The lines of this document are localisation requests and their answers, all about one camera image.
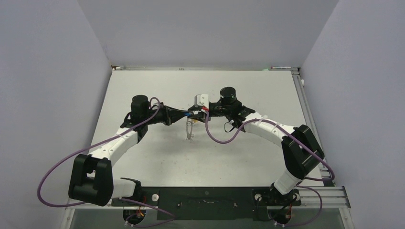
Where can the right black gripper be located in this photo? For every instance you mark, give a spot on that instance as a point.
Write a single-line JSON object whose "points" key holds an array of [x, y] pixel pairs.
{"points": [[201, 116]]}

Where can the round metal keyring disc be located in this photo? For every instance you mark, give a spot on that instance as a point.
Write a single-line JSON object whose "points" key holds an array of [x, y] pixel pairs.
{"points": [[189, 129]]}

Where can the aluminium back rail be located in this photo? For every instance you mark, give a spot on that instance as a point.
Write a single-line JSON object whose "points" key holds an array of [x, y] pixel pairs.
{"points": [[224, 68]]}

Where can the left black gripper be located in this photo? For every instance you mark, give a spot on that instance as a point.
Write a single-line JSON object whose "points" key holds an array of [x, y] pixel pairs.
{"points": [[171, 115]]}

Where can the red white marker pen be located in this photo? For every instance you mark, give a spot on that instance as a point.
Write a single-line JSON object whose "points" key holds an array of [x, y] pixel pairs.
{"points": [[280, 68]]}

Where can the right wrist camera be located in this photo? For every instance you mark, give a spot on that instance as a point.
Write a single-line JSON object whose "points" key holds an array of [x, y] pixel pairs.
{"points": [[201, 100]]}

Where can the aluminium front rail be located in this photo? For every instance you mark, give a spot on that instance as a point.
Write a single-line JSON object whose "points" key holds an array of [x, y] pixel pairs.
{"points": [[332, 197]]}

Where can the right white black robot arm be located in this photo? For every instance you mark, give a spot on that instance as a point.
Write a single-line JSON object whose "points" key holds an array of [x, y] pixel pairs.
{"points": [[301, 150]]}

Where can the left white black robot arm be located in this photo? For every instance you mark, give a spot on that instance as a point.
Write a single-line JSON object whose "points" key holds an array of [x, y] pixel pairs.
{"points": [[92, 178]]}

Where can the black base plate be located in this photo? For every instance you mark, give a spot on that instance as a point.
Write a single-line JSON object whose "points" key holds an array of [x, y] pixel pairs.
{"points": [[213, 203]]}

